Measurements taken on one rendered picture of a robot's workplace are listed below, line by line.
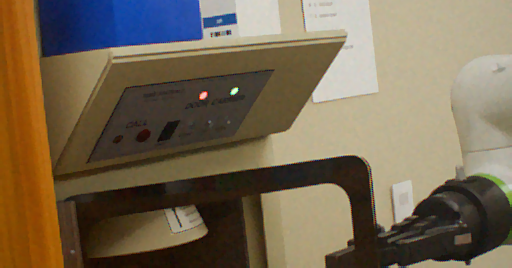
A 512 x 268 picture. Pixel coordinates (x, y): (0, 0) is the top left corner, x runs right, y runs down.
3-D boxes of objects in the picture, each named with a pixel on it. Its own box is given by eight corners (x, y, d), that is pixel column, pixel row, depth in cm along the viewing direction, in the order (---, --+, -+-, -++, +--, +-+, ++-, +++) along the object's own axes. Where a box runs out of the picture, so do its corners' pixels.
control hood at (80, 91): (32, 177, 89) (19, 60, 89) (272, 131, 114) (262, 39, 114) (122, 176, 82) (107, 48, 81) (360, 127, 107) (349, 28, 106)
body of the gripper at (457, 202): (419, 191, 122) (374, 205, 115) (483, 190, 117) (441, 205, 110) (424, 254, 122) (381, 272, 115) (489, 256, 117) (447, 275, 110)
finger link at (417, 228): (432, 250, 115) (443, 251, 114) (377, 274, 106) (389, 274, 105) (428, 216, 115) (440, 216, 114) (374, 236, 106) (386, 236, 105)
